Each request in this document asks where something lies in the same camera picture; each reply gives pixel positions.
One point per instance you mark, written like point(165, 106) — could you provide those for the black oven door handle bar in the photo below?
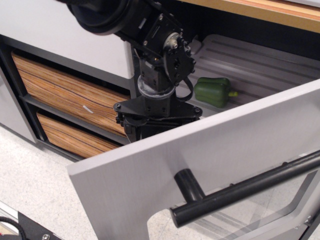
point(198, 204)

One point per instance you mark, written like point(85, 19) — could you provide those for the lower wood grain bin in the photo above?
point(73, 139)

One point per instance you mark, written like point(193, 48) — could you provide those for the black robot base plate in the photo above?
point(35, 231)

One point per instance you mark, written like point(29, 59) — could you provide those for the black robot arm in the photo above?
point(164, 57)

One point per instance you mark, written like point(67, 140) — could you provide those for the grey oven rack tray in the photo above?
point(254, 71)

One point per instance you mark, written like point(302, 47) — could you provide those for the grey toy oven door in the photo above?
point(121, 189)

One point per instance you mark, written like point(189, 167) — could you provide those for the grey toy kitchen cabinet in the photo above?
point(48, 30)

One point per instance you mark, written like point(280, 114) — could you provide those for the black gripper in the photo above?
point(138, 113)

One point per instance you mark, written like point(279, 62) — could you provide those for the wood grain bin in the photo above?
point(73, 139)
point(79, 98)

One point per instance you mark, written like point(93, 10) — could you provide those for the green toy bell pepper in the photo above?
point(214, 91)

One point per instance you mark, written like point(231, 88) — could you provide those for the upper wood grain bin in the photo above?
point(79, 98)

